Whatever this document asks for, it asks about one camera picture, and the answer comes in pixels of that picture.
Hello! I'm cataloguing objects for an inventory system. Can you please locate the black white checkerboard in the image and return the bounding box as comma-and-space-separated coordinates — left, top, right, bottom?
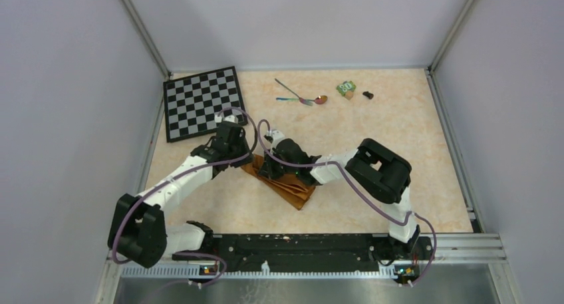
163, 66, 248, 143

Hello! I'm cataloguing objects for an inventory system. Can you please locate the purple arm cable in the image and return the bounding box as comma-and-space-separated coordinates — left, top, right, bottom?
257, 118, 438, 287
110, 107, 259, 289

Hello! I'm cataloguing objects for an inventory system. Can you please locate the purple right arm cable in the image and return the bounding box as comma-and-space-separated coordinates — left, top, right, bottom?
257, 118, 438, 287

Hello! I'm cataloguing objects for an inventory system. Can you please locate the small black object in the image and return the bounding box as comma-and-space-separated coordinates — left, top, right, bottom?
362, 91, 374, 100

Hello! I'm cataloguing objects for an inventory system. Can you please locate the aluminium frame rail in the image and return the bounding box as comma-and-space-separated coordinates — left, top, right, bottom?
103, 233, 506, 281

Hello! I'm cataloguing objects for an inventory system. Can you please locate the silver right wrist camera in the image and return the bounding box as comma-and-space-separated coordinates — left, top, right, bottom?
264, 129, 286, 148

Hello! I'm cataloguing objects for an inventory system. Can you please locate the brown cloth napkin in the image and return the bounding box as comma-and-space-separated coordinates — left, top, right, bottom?
241, 154, 316, 210

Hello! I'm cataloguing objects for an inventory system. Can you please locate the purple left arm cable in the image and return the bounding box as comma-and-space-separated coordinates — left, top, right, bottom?
110, 107, 259, 289

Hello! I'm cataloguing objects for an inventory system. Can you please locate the iridescent metal fork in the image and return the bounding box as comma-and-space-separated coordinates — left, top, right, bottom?
274, 78, 313, 106

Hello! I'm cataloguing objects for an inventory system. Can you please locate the iridescent metal spoon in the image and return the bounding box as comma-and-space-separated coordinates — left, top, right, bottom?
275, 95, 328, 106

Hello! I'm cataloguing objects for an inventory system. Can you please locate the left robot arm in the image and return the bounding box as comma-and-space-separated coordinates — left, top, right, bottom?
108, 115, 253, 268

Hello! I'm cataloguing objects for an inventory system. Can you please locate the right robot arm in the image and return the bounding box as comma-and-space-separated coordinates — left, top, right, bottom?
258, 138, 420, 265

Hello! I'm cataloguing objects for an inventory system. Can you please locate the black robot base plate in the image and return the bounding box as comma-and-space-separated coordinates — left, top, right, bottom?
200, 233, 432, 273

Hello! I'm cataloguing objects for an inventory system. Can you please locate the green numbered wooden block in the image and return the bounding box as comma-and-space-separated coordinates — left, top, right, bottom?
336, 80, 356, 100

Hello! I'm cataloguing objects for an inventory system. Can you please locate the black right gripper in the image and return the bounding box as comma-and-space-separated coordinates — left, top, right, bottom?
259, 148, 299, 181

